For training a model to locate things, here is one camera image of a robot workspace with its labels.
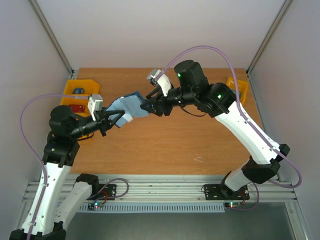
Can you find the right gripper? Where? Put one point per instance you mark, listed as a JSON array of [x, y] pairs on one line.
[[162, 104]]

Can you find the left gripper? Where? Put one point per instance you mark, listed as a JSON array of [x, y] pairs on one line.
[[104, 121]]

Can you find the blue card holder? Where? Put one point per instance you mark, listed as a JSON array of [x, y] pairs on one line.
[[131, 104]]

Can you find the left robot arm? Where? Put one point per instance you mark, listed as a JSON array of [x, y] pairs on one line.
[[47, 219]]

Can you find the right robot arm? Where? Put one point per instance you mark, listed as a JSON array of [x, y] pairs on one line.
[[219, 102]]

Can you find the red card in bin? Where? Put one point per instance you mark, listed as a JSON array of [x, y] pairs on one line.
[[77, 108]]

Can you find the blue card in bin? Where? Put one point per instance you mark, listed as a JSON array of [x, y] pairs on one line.
[[78, 91]]

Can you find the teal card in bin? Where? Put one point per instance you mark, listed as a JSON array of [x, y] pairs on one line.
[[237, 93]]

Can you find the yellow bin middle left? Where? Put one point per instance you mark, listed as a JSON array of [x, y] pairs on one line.
[[78, 103]]

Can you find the yellow bin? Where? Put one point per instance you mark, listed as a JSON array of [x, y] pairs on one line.
[[81, 86], [243, 87], [78, 103]]

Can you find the yellow bin far left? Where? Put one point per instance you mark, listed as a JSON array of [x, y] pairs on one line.
[[81, 86]]

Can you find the yellow bin right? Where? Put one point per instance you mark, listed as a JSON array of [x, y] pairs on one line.
[[243, 87]]

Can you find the left controller board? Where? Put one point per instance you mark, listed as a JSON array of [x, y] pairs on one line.
[[95, 205]]

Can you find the controller board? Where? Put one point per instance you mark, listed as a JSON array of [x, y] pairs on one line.
[[95, 205], [232, 204]]

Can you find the right controller board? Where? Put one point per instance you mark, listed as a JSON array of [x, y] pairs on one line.
[[232, 204]]

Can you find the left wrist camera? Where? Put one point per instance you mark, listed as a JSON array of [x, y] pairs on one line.
[[95, 102]]

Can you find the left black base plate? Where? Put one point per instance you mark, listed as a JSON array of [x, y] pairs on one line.
[[107, 193]]

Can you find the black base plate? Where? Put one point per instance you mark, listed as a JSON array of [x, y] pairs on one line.
[[107, 193], [212, 192]]

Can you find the grey slotted cable duct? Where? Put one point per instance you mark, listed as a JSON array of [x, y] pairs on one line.
[[134, 208]]

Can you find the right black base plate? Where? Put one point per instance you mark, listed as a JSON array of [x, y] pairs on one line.
[[212, 192]]

